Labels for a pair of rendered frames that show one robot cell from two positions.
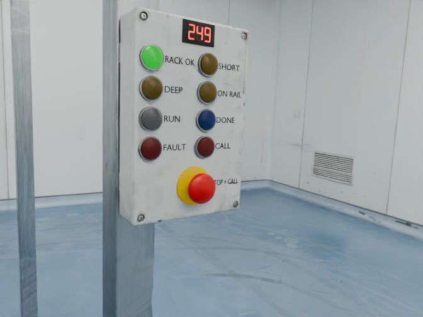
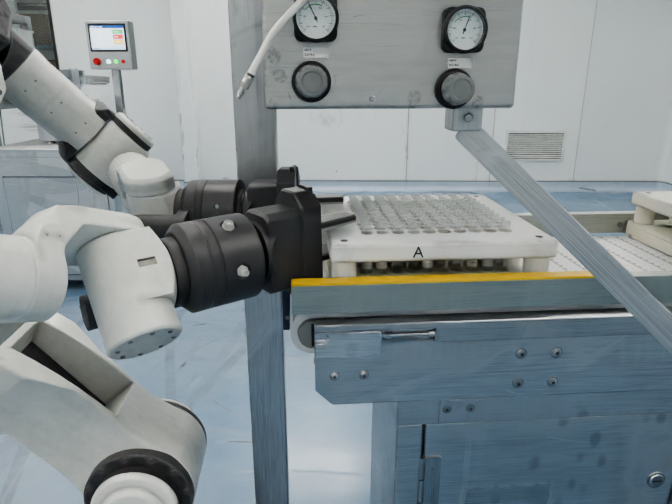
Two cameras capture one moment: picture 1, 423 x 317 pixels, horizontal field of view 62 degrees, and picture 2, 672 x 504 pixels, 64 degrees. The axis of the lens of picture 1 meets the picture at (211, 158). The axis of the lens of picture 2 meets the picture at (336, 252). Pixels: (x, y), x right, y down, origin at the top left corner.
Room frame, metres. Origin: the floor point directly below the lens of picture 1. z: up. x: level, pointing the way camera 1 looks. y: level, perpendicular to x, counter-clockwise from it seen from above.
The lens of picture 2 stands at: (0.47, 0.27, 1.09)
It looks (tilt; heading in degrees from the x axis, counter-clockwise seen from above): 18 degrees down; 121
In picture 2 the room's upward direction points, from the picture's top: straight up
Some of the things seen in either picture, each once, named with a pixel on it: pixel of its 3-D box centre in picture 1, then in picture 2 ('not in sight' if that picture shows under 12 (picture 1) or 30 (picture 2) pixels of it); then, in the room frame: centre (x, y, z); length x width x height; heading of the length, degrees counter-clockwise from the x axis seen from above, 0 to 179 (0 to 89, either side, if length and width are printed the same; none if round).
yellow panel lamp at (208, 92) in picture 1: (208, 92); not in sight; (0.47, 0.01, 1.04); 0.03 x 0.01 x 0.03; 125
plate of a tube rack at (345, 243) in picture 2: not in sight; (420, 222); (0.22, 0.89, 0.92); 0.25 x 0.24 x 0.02; 125
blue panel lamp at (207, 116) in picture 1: (206, 119); not in sight; (0.47, 0.01, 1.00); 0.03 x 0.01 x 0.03; 125
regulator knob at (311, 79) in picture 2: not in sight; (311, 74); (0.21, 0.66, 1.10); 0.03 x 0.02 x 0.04; 35
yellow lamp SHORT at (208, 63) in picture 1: (208, 64); not in sight; (0.47, 0.01, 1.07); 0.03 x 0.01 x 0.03; 125
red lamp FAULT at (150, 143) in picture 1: (150, 148); not in sight; (0.42, 0.07, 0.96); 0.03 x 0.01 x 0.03; 125
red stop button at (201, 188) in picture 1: (196, 186); not in sight; (0.46, 0.02, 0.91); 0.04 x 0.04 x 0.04; 35
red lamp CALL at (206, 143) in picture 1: (205, 146); not in sight; (0.47, 0.01, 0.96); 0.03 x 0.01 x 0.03; 125
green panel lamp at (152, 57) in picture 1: (152, 56); not in sight; (0.42, 0.07, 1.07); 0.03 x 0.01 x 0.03; 125
